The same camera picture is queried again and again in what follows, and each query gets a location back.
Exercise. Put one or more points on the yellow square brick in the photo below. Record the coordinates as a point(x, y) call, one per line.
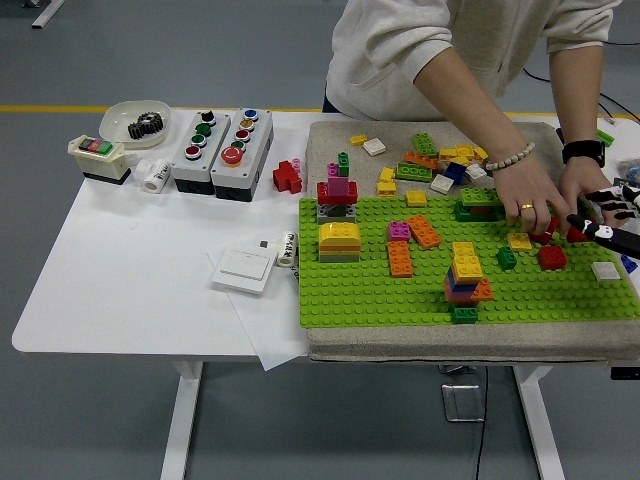
point(480, 153)
point(520, 241)
point(447, 154)
point(416, 198)
point(386, 188)
point(465, 150)
point(386, 174)

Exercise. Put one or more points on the lime long brick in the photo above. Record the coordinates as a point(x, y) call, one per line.
point(477, 196)
point(426, 145)

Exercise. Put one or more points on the white wall switch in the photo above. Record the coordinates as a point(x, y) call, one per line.
point(242, 270)

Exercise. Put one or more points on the white bowl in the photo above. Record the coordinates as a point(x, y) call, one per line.
point(117, 125)

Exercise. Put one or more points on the brown square brick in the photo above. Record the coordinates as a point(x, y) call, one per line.
point(480, 210)

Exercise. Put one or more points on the white labelled tube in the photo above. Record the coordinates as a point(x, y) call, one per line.
point(287, 248)

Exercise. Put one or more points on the red brick cluster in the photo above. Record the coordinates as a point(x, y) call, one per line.
point(286, 179)

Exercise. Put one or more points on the person's right forearm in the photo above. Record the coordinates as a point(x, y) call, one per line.
point(465, 100)

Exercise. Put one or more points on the black metal gear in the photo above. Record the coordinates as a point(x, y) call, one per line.
point(145, 126)

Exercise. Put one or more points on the bag of blue parts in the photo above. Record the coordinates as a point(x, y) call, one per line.
point(630, 170)

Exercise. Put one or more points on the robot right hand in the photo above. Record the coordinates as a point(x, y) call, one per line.
point(615, 240)

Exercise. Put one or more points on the yellow domed brick stack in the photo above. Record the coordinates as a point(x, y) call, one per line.
point(339, 240)

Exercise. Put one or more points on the grey emergency-stop control box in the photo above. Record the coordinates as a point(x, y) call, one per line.
point(252, 150)

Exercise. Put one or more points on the dark green long brick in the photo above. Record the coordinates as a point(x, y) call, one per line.
point(465, 214)

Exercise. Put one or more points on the white table leg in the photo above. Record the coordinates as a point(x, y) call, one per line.
point(537, 425)
point(180, 425)

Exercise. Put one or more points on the grey four-button control box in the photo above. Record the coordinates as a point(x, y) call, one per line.
point(215, 150)

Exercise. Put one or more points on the metal bracket under table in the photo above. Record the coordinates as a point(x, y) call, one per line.
point(457, 369)

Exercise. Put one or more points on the black wristwatch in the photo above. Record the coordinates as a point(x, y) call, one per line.
point(582, 151)

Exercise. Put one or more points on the small pink brick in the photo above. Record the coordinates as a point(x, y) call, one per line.
point(296, 165)

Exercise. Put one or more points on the white red-green switch box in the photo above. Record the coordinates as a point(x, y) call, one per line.
point(97, 160)

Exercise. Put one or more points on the person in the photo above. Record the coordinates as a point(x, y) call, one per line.
point(390, 50)

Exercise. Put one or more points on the pink square brick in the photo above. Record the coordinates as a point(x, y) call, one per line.
point(399, 231)

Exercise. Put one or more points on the brick tower with green base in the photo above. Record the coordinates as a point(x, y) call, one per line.
point(467, 260)

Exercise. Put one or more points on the small green plastic piece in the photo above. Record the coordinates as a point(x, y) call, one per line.
point(605, 136)

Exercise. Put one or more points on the white paper sheet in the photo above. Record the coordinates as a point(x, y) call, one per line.
point(280, 345)

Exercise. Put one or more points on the brick tower with grey base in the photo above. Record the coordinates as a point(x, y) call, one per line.
point(336, 195)

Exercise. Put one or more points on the orange long brick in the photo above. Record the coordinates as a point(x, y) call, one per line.
point(421, 161)
point(400, 258)
point(424, 231)

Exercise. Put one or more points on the dark green square brick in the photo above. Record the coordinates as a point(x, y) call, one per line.
point(506, 257)

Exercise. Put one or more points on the white furniture foot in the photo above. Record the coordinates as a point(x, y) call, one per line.
point(47, 11)

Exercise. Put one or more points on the blue brick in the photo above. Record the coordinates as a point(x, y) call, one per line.
point(629, 263)
point(455, 171)

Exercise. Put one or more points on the green baseplate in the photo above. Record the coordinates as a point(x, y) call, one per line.
point(350, 300)

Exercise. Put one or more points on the lime long plate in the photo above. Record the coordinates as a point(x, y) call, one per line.
point(414, 171)

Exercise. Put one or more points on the person's left forearm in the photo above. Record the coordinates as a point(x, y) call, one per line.
point(575, 100)

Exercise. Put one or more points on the person's right hand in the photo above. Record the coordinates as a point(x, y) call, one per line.
point(527, 190)

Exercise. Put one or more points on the white pipe fitting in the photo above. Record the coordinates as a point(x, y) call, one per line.
point(155, 177)

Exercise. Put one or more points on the white square tile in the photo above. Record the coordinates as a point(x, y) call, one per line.
point(605, 270)
point(442, 183)
point(374, 146)
point(475, 171)

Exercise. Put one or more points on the grey-brown foam mat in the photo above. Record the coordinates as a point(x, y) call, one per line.
point(450, 345)

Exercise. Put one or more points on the black table control panel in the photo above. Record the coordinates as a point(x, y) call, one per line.
point(625, 373)

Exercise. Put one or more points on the person's left hand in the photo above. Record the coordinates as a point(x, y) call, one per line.
point(582, 182)

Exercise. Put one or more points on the yellow flat brick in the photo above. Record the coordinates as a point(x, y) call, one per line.
point(358, 140)
point(460, 161)

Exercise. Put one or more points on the silver floor outlet box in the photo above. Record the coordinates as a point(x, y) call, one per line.
point(462, 402)

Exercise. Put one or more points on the red square brick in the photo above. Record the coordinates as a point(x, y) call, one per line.
point(551, 257)

